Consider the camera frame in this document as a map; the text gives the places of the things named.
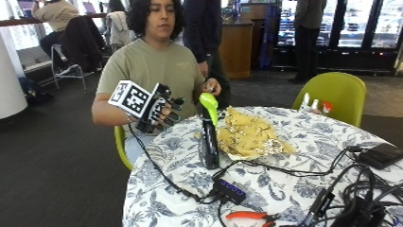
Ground black bottle with green cap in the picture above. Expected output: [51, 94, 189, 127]
[198, 92, 222, 170]

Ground white marker cube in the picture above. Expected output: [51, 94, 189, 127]
[106, 79, 154, 118]

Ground wooden counter cabinet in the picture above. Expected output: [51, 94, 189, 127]
[218, 21, 255, 80]

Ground person in olive t-shirt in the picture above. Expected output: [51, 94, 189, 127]
[91, 0, 231, 165]

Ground yellow patterned cloth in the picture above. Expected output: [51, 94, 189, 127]
[216, 106, 297, 161]

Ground green plastic chair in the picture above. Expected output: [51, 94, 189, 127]
[291, 71, 367, 129]
[113, 125, 136, 172]

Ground white and red toy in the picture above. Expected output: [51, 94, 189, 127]
[298, 92, 335, 115]

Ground white jacket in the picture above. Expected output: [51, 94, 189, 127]
[104, 10, 136, 49]

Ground black usb hub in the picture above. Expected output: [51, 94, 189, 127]
[210, 178, 249, 206]

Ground dark jacket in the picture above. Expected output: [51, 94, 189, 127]
[57, 14, 108, 74]

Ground blue floral tablecloth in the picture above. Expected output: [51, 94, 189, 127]
[121, 105, 403, 227]

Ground glass door refrigerators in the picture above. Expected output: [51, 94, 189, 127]
[271, 0, 403, 76]

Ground white round column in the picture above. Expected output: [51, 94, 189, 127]
[0, 30, 29, 121]

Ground black box device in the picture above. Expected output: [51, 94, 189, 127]
[358, 142, 403, 170]

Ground wooden bar counter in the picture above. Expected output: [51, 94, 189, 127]
[0, 11, 109, 28]

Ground black glove cable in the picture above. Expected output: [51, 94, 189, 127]
[126, 122, 217, 204]

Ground metal frame chair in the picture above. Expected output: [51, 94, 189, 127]
[49, 43, 97, 93]

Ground thin black cable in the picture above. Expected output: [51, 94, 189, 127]
[212, 145, 363, 182]

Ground orange handled pliers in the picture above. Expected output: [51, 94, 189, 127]
[225, 210, 279, 227]

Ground bundle of black cables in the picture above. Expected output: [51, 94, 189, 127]
[294, 162, 403, 227]

